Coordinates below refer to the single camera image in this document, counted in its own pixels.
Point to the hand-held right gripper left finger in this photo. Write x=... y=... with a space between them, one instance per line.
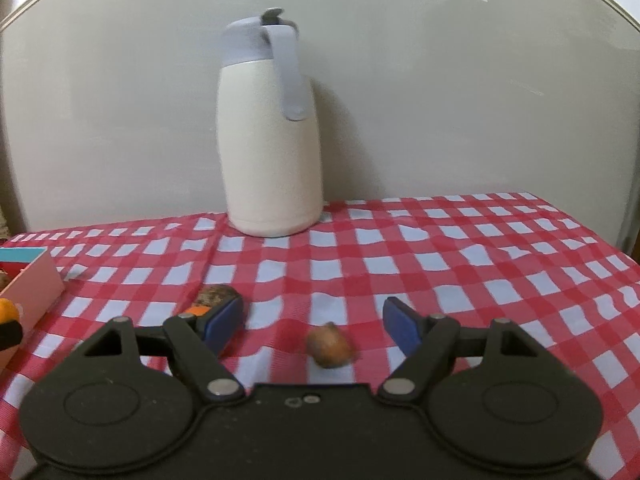
x=225 y=322

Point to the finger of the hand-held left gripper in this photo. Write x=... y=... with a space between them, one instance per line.
x=10 y=335

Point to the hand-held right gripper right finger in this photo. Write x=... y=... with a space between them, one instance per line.
x=402 y=325

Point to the large orange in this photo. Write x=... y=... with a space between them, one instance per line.
x=201 y=310
x=7 y=310

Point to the dark mangosteen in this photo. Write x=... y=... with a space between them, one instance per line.
x=215 y=294

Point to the colourful cardboard box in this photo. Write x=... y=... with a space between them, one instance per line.
x=35 y=290

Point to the brown wrinkled fruit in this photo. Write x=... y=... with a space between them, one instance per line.
x=327 y=347

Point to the red checked tablecloth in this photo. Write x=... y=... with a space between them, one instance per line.
x=450 y=270

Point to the cream and blue thermos jug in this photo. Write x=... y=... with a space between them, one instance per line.
x=265 y=160

